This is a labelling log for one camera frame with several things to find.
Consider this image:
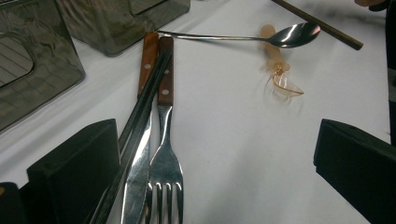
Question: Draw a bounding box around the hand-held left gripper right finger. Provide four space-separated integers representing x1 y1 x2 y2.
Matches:
313 118 396 224

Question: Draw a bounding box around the brown wooden chopstick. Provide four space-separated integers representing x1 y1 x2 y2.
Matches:
271 0 364 51

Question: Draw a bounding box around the wooden-handled steel knife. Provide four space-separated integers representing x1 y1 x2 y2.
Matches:
120 31 161 224

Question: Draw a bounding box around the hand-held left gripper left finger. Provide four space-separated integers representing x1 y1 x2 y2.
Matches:
26 119 121 224

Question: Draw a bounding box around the steel spoon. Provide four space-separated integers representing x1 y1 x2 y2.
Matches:
156 21 322 49

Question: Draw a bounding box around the smoky transparent plastic bin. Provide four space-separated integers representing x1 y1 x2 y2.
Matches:
0 0 87 133
55 0 191 58

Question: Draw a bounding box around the black chopstick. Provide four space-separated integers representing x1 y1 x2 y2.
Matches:
84 49 174 224
118 49 172 162

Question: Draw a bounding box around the wooden-handled steel fork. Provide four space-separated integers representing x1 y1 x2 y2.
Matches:
144 35 185 224

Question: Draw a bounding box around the small wooden spoon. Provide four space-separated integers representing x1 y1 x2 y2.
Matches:
259 23 305 98

